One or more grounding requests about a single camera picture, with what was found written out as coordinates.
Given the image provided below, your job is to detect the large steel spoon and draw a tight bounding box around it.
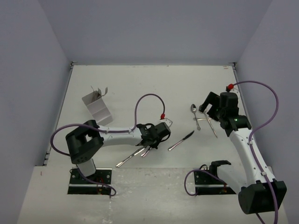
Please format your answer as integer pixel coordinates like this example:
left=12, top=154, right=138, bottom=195
left=199, top=111, right=218, bottom=138

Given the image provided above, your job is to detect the steel knife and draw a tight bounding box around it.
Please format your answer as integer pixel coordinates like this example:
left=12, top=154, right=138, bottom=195
left=168, top=131, right=194, bottom=151
left=141, top=147, right=151, bottom=158
left=115, top=147, right=145, bottom=168

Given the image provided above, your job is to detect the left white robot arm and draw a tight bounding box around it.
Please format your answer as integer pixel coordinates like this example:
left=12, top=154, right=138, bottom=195
left=66, top=119, right=173, bottom=183

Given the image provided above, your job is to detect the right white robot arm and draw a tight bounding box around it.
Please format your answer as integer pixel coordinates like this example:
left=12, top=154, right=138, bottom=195
left=199, top=92, right=287, bottom=214

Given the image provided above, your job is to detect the crosswise steel spoon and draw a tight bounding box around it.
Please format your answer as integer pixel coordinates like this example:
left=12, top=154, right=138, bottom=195
left=193, top=118, right=213, bottom=121

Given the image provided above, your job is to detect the small ornate steel spoon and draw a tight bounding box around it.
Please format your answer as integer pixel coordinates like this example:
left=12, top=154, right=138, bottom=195
left=191, top=104, right=201, bottom=131

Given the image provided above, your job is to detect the clear plastic utensil container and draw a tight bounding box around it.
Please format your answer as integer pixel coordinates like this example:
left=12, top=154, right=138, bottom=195
left=82, top=91, right=113, bottom=126

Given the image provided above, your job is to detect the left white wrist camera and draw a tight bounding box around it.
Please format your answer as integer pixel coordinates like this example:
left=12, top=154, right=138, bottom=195
left=159, top=118, right=173, bottom=128

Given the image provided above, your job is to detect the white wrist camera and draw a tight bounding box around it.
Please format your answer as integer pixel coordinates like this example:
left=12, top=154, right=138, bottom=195
left=159, top=118, right=173, bottom=128
left=230, top=88, right=240, bottom=95

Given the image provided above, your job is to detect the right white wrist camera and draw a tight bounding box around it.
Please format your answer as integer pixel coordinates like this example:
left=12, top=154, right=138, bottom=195
left=230, top=88, right=240, bottom=95

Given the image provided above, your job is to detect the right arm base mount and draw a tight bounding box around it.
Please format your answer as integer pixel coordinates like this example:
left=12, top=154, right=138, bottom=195
left=184, top=160, right=236, bottom=196

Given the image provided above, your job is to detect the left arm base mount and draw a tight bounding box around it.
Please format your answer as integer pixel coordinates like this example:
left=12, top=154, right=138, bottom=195
left=67, top=168, right=116, bottom=197

